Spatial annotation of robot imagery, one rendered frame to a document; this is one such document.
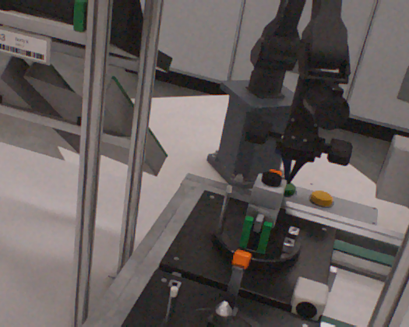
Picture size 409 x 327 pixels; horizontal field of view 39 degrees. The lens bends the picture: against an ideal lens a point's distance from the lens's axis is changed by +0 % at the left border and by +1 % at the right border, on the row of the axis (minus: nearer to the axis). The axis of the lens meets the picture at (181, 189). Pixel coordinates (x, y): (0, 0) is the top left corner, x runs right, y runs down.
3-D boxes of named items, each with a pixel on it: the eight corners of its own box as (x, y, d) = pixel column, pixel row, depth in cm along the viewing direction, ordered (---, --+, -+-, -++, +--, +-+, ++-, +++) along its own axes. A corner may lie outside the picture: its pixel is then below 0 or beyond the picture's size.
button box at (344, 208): (263, 203, 117) (269, 177, 114) (368, 233, 113) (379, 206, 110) (256, 220, 111) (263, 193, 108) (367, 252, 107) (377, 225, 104)
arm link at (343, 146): (259, 88, 106) (252, 98, 101) (362, 112, 102) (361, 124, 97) (250, 129, 110) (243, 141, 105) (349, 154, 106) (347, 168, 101)
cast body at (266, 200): (252, 201, 93) (262, 163, 89) (280, 209, 92) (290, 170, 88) (241, 227, 85) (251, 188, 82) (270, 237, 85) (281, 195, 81)
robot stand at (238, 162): (256, 154, 145) (274, 79, 135) (289, 184, 134) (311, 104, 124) (205, 159, 139) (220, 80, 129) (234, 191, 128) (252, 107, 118)
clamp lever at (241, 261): (221, 304, 75) (237, 247, 74) (236, 308, 74) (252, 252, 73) (216, 312, 71) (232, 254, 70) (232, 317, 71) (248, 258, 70)
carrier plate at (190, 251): (202, 198, 106) (204, 188, 105) (333, 237, 101) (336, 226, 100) (157, 273, 86) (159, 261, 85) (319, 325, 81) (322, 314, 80)
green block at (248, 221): (240, 242, 88) (246, 215, 86) (248, 244, 88) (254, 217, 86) (238, 246, 87) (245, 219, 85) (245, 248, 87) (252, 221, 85)
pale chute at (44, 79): (96, 152, 107) (107, 132, 108) (157, 177, 103) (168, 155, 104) (22, 76, 81) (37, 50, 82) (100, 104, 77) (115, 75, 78)
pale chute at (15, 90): (23, 132, 110) (35, 112, 111) (80, 155, 106) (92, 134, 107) (-70, 51, 84) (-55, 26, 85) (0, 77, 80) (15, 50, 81)
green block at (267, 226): (258, 247, 88) (265, 220, 85) (266, 250, 88) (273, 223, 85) (256, 251, 87) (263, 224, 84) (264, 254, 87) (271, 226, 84)
